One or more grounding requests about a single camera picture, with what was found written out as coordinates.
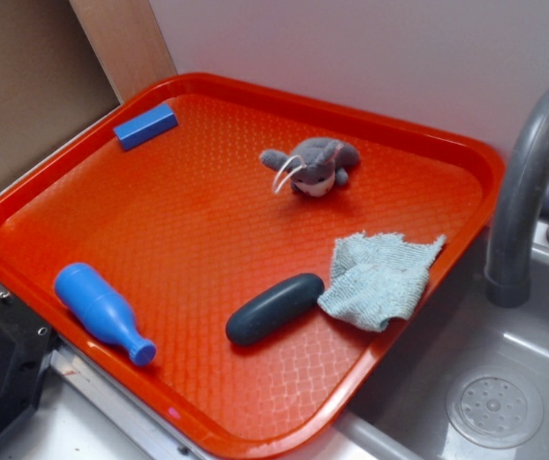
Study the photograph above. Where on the dark grey oval pod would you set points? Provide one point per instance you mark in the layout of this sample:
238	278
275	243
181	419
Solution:
274	308

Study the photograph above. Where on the light blue cloth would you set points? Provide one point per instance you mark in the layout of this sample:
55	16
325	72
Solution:
375	279

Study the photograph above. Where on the blue rectangular block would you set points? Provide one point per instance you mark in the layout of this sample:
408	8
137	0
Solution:
145	126

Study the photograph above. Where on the sink drain strainer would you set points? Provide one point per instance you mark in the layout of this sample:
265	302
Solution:
494	408

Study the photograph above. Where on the grey curved faucet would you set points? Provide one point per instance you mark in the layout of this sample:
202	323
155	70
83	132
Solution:
523	196

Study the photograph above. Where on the black box at left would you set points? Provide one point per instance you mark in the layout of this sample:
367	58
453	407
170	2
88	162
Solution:
26	345

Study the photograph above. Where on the blue plastic bottle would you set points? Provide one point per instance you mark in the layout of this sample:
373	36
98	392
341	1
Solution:
102	311

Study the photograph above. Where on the orange plastic tray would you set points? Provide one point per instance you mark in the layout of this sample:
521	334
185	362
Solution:
187	229

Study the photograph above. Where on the grey sink basin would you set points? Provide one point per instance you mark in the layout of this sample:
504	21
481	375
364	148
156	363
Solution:
400	410

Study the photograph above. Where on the grey plush mouse toy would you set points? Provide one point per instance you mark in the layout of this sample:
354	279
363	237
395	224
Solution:
314	166

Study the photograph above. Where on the brown cardboard panel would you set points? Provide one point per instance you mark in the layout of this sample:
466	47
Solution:
64	64

